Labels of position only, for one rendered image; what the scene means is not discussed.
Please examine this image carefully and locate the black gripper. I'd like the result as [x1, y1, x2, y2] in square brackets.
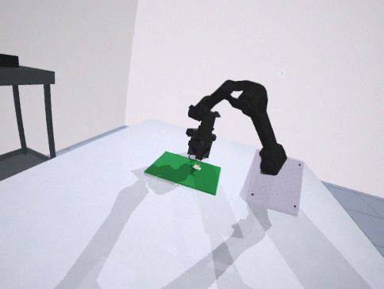
[188, 124, 217, 158]

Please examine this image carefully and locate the green circuit board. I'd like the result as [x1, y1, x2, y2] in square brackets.
[144, 151, 221, 195]

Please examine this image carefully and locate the dark grey square fan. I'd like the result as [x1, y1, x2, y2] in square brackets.
[187, 139, 213, 158]

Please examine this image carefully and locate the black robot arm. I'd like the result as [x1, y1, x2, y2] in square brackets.
[188, 80, 288, 175]

